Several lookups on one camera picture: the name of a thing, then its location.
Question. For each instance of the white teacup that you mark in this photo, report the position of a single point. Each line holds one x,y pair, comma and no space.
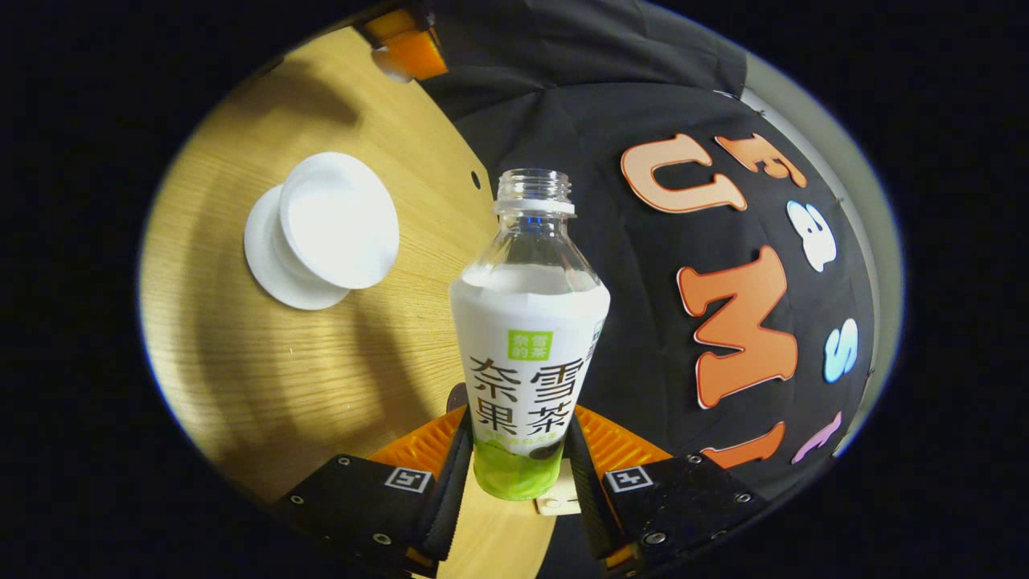
338,221

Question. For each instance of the clear water bottle white label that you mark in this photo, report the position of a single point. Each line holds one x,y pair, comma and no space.
526,346

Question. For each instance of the white saucer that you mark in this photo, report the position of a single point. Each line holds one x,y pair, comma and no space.
269,257

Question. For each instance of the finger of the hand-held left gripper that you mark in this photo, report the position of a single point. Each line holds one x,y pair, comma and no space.
390,26
422,56

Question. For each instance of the white toaster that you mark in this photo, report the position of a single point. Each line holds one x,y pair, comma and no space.
559,494

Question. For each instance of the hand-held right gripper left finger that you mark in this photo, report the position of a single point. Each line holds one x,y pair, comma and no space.
450,498

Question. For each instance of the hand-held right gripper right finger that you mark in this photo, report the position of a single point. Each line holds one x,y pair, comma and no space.
591,498

